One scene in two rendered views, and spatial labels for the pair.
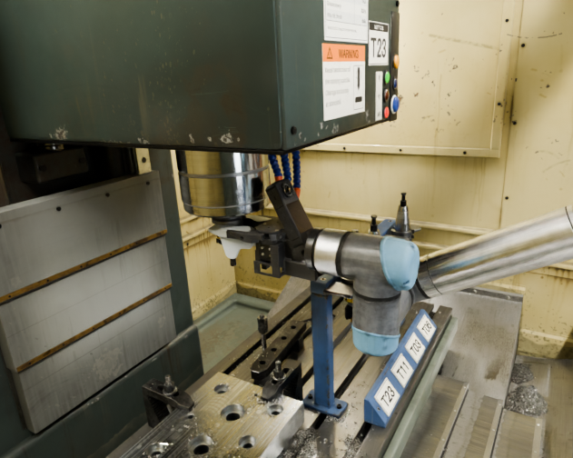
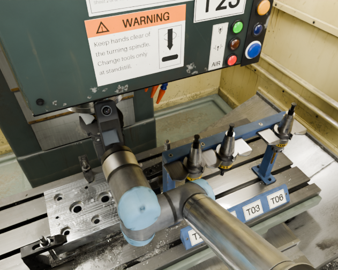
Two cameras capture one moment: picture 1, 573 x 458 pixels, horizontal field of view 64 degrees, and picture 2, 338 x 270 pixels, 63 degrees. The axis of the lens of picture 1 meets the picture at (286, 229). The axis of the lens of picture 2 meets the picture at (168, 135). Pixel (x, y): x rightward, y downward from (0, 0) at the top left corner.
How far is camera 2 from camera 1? 59 cm
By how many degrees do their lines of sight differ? 37
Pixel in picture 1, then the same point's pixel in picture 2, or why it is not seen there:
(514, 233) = (233, 245)
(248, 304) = (218, 105)
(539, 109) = not seen: outside the picture
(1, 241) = not seen: hidden behind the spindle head
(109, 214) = not seen: hidden behind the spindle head
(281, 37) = not seen: outside the picture
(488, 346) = (337, 226)
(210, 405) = (98, 186)
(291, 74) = (27, 60)
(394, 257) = (124, 210)
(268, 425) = (112, 216)
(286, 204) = (100, 122)
